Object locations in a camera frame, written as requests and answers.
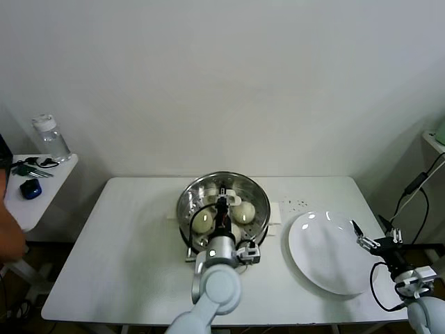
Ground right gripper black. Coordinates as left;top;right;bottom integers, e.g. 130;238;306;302
350;214;430;299

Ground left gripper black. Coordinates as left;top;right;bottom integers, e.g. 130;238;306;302
207;186;237;269

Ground round glass pot lid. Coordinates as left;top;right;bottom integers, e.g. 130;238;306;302
175;170;272;244

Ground large white plate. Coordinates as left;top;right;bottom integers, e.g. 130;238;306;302
280;210;375;296

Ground cream electric cooker pot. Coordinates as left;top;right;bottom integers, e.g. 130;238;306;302
183;224;279;276

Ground white shelf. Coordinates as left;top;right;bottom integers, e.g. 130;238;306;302
422;130;445;154

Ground white side table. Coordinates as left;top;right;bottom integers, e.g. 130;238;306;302
0;152;79;303

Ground clear plastic water bottle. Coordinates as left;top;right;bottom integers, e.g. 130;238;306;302
31;113;72;164

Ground blue computer mouse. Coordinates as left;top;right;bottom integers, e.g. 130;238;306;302
19;179;42;200

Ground green key fob with keys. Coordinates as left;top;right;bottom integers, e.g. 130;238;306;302
12;165;55;179

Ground black laptop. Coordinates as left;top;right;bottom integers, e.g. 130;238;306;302
0;134;13;168

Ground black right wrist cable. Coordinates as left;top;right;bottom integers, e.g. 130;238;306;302
369;262;410;312

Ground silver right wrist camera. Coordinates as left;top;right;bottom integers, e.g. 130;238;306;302
412;264;438;281

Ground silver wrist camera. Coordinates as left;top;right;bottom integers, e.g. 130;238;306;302
236;241;261;266
412;264;438;281

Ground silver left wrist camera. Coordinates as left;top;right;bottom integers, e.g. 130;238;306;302
236;241;261;266

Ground black power adapter with cable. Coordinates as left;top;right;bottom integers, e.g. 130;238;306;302
389;152;445;250

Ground black floor cables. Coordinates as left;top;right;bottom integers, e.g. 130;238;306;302
0;299;32;319

